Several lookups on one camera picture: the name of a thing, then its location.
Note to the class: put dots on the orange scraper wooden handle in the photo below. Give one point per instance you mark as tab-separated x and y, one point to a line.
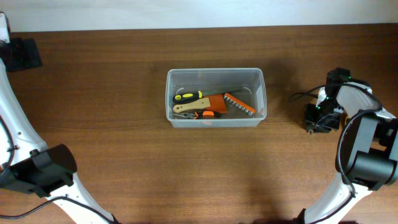
213	103

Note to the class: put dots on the orange screwdriver bit holder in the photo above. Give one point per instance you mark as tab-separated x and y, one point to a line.
239	104

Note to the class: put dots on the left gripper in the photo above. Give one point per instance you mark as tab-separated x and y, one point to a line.
30	55

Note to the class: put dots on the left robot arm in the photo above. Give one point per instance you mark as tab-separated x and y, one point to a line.
28	165

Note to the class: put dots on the orange black needle-nose pliers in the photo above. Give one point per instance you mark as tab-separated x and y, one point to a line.
199	114

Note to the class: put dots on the clear plastic container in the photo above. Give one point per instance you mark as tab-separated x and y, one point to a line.
207	79

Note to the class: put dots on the yellow black handled file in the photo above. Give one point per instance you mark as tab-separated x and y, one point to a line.
196	95

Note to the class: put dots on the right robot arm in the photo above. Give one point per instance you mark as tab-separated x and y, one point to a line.
366	154

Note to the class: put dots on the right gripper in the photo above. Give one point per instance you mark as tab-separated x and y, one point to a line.
310	122

